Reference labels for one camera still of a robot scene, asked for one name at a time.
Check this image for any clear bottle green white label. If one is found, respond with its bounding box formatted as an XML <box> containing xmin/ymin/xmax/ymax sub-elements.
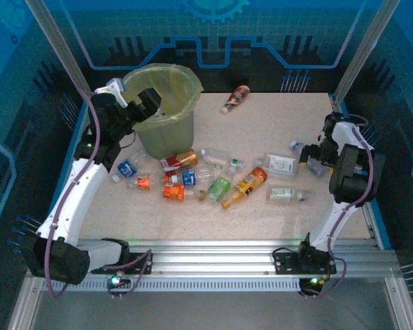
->
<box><xmin>266</xmin><ymin>185</ymin><xmax>313</xmax><ymax>204</ymax></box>

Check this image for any ribbed clear bottle blue label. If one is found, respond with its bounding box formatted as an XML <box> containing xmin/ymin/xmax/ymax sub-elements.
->
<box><xmin>170</xmin><ymin>167</ymin><xmax>215</xmax><ymax>188</ymax></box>

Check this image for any small bottle orange cap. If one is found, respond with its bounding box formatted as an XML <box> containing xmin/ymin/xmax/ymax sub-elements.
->
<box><xmin>126</xmin><ymin>173</ymin><xmax>169</xmax><ymax>190</ymax></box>

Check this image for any orange label bottle gold cap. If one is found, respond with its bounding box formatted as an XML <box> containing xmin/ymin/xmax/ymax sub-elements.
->
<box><xmin>162</xmin><ymin>182</ymin><xmax>207</xmax><ymax>202</ymax></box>

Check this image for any clear bottle pale label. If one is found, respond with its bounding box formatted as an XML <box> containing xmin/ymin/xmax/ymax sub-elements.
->
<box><xmin>204</xmin><ymin>147</ymin><xmax>233</xmax><ymax>169</ymax></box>

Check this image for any aluminium frame post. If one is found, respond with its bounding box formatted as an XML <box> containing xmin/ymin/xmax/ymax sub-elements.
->
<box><xmin>24</xmin><ymin>0</ymin><xmax>94</xmax><ymax>102</ymax></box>
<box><xmin>332</xmin><ymin>0</ymin><xmax>402</xmax><ymax>100</ymax></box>

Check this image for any square clear bottle white label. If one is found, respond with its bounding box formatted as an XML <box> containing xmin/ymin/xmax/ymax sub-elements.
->
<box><xmin>254</xmin><ymin>153</ymin><xmax>299</xmax><ymax>179</ymax></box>

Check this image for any brown swirl label bottle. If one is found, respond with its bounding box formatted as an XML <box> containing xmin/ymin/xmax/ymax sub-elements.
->
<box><xmin>220</xmin><ymin>85</ymin><xmax>251</xmax><ymax>115</ymax></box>

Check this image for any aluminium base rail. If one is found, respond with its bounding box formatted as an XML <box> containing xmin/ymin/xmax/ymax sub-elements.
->
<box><xmin>77</xmin><ymin>236</ymin><xmax>400</xmax><ymax>280</ymax></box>

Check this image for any gold and red bottle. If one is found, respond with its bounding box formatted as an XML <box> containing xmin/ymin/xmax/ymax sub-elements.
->
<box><xmin>160</xmin><ymin>148</ymin><xmax>207</xmax><ymax>172</ymax></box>

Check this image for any yellow-green bin bag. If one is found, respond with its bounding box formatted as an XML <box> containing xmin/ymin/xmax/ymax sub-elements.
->
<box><xmin>123</xmin><ymin>63</ymin><xmax>204</xmax><ymax>131</ymax></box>

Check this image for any small board green LED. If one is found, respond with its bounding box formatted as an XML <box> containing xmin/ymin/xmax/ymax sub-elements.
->
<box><xmin>299</xmin><ymin>274</ymin><xmax>328</xmax><ymax>293</ymax></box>
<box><xmin>106</xmin><ymin>273</ymin><xmax>131</xmax><ymax>289</ymax></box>

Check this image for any mesh waste bin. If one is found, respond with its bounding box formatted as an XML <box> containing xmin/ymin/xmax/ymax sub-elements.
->
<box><xmin>123</xmin><ymin>63</ymin><xmax>204</xmax><ymax>160</ymax></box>

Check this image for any slotted cable duct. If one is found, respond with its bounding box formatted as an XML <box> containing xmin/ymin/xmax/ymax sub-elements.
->
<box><xmin>41</xmin><ymin>277</ymin><xmax>306</xmax><ymax>294</ymax></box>

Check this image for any clear bottle blue cap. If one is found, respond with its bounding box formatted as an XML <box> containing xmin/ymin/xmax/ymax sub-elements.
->
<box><xmin>289</xmin><ymin>140</ymin><xmax>326</xmax><ymax>179</ymax></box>

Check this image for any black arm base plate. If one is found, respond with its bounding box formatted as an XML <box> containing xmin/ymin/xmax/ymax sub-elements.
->
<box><xmin>91</xmin><ymin>252</ymin><xmax>155</xmax><ymax>276</ymax></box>
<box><xmin>272</xmin><ymin>247</ymin><xmax>338</xmax><ymax>276</ymax></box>

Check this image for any orange yellow juice bottle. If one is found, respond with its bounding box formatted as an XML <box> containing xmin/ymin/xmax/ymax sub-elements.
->
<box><xmin>221</xmin><ymin>166</ymin><xmax>268</xmax><ymax>210</ymax></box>

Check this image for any aluminium side rail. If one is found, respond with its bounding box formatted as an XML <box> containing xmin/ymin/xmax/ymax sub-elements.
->
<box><xmin>330</xmin><ymin>92</ymin><xmax>383</xmax><ymax>248</ymax></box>

